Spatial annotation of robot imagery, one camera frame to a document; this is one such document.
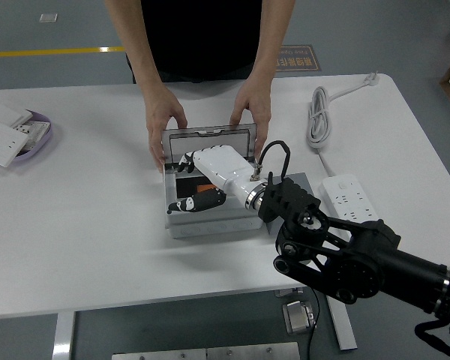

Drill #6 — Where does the person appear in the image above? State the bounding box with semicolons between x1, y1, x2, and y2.
125;0;286;84

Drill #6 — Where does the purple tray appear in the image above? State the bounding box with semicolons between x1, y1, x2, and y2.
0;108;53;164

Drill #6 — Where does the person's right hand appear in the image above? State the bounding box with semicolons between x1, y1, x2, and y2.
144;84;189;174

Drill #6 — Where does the white table leg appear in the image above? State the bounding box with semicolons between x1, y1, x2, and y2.
324;294;358;352
52;310;77;360

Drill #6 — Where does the yellow floor tape line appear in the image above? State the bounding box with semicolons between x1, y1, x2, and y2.
0;45;125;59

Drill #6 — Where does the brown floor sign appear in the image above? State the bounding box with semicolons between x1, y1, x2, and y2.
273;44;323;72

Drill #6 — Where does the white multi-hole socket panel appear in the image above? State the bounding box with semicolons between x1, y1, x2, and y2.
13;120;50;153

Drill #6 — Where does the white power cord with plug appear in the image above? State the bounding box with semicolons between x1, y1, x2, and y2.
305;70;379;177

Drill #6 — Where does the grey cube with round hole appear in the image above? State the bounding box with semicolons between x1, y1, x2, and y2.
262;172;317;234

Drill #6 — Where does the table underside metal bracket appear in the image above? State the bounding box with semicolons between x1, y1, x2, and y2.
274;286;305;298

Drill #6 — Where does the silver floor outlet box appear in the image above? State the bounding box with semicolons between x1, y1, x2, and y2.
282;299;320;335

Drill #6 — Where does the person's left hand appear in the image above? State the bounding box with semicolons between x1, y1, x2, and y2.
229;78;274;155

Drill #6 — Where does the grey metal base plate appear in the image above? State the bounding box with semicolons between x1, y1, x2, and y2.
111;341;301;360

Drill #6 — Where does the plain white switch plate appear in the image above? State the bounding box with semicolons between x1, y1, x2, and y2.
0;103;34;131

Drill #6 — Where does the grey electrical box clear lid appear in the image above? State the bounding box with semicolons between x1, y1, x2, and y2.
160;122;271;240

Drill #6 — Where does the thin black floor cable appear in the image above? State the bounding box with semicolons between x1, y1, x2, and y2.
306;286;322;360

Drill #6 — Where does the white power strip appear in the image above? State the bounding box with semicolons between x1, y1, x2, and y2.
319;172;380;226

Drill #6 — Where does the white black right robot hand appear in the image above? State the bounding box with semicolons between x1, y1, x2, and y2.
166;144;267;214

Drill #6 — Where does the large white wall socket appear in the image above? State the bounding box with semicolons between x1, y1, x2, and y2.
0;123;30;168

